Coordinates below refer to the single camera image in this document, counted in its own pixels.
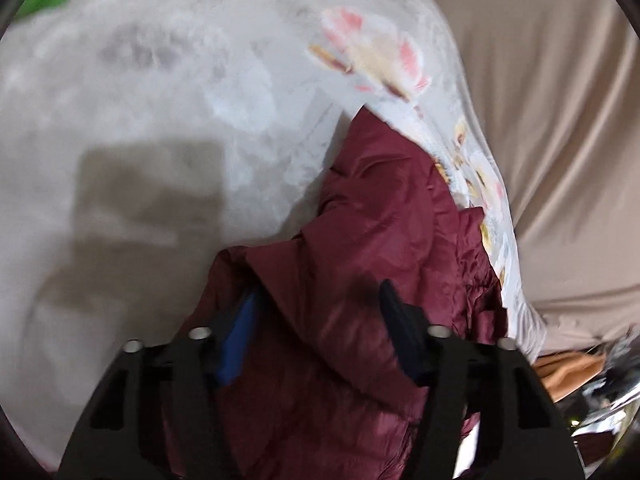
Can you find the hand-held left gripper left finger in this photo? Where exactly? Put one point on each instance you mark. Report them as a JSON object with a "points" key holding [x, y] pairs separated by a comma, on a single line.
{"points": [[239, 342]]}

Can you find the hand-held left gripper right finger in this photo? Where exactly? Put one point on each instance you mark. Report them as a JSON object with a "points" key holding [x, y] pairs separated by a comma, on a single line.
{"points": [[400, 332]]}

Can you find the maroon puffer jacket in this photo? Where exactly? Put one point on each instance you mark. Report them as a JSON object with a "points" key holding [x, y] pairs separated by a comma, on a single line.
{"points": [[350, 240]]}

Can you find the orange cloth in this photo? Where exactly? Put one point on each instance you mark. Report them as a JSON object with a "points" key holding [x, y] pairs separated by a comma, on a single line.
{"points": [[565, 370]]}

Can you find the floral fleece blanket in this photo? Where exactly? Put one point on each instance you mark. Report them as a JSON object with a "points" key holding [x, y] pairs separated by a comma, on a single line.
{"points": [[150, 110]]}

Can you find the beige bed sheet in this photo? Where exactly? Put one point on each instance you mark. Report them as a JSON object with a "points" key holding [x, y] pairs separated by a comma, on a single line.
{"points": [[560, 135]]}

